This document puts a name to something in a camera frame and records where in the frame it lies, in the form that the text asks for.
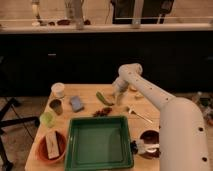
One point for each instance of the yellow banana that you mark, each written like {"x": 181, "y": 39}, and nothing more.
{"x": 139, "y": 96}

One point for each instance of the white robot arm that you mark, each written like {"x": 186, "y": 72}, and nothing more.
{"x": 182, "y": 136}

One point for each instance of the light green cup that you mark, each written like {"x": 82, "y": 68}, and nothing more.
{"x": 47, "y": 119}

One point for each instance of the orange bowl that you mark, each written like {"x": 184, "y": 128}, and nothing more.
{"x": 41, "y": 149}

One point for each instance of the green plastic tray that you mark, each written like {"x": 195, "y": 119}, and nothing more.
{"x": 98, "y": 143}

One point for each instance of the green chili pepper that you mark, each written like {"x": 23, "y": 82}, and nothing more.
{"x": 101, "y": 98}

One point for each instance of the silver fork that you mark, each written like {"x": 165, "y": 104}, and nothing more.
{"x": 132, "y": 112}

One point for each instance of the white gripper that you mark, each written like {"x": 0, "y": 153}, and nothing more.
{"x": 120, "y": 86}

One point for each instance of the red dried chilies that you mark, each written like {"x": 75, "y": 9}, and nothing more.
{"x": 103, "y": 112}

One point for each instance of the dark brown bowl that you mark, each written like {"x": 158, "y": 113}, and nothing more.
{"x": 150, "y": 137}

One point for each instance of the white cup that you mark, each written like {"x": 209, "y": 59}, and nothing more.
{"x": 58, "y": 90}

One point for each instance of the white spatula black handle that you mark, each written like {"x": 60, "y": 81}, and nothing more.
{"x": 140, "y": 147}

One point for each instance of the blue sponge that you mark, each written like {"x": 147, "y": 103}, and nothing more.
{"x": 76, "y": 104}

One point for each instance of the orange fruit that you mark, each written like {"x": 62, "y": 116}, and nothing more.
{"x": 132, "y": 88}

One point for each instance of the black office chair base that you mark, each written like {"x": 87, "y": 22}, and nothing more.
{"x": 18, "y": 125}

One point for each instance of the grey towel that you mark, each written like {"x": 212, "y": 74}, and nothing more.
{"x": 119, "y": 99}

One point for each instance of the white block in bowl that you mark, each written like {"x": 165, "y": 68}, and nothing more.
{"x": 52, "y": 145}

